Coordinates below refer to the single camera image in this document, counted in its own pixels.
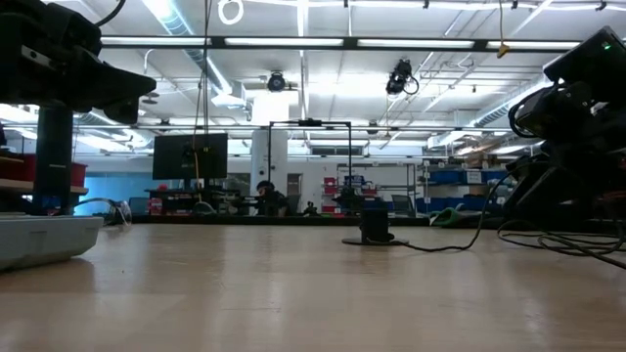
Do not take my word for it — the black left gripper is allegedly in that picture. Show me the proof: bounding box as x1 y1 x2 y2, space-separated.
0 0 157 125

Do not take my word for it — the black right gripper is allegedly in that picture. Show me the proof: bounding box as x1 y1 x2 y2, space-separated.
503 116 626 216

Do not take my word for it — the thin black cord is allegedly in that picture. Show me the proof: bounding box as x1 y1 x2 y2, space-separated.
390 170 626 271

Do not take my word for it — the black cord spool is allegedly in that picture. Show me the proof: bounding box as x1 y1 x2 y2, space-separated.
340 208 410 246

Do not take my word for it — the blue storage bin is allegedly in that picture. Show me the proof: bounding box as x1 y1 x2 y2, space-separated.
415 196 493 214
424 168 510 186

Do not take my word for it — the black computer monitor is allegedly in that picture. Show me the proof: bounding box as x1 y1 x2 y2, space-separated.
152 132 229 181

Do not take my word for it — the grey glove green cuff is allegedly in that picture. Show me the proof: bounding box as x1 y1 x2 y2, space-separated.
428 205 464 227

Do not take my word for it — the red plastic storage bin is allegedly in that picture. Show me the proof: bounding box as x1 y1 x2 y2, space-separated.
0 154 88 190

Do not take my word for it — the wooden shelf board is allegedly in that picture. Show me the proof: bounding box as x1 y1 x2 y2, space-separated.
0 178 89 196

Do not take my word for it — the yellow hanging tag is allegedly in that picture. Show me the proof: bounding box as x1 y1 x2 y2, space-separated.
497 0 511 60

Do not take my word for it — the grey tool kit case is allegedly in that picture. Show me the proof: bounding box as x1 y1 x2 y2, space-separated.
0 213 105 271

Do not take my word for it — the black tripod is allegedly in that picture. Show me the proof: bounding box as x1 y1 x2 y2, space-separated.
229 193 260 217

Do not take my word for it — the person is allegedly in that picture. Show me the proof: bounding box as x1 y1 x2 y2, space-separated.
254 179 291 217

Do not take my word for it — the black bar stand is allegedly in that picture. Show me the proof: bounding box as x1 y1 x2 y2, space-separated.
267 118 354 216

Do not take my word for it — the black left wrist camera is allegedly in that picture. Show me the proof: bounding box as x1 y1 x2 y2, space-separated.
46 2 103 55

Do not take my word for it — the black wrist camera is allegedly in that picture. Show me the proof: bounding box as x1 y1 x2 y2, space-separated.
46 2 103 55
511 81 596 141

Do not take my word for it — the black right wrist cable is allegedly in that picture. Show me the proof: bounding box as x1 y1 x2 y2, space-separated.
507 90 554 141

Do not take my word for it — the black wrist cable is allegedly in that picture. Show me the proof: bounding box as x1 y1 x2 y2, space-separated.
95 0 128 28
507 90 554 141

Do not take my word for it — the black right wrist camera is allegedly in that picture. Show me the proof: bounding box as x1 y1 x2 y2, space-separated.
511 81 596 141

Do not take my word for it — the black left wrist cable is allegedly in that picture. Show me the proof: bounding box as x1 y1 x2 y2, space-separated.
95 0 128 28

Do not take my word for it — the black upright post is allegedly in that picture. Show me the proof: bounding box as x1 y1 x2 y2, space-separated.
32 107 74 216

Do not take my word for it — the small black wire loop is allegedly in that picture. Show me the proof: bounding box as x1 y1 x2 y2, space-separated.
72 197 133 227

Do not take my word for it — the white ring light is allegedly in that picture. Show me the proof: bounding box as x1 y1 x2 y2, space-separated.
217 0 246 26

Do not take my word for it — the black overhead camera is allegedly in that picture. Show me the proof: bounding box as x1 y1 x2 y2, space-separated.
266 71 289 93

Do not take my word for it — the black hanging ceiling camera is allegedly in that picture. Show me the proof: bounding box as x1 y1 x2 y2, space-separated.
385 58 421 97

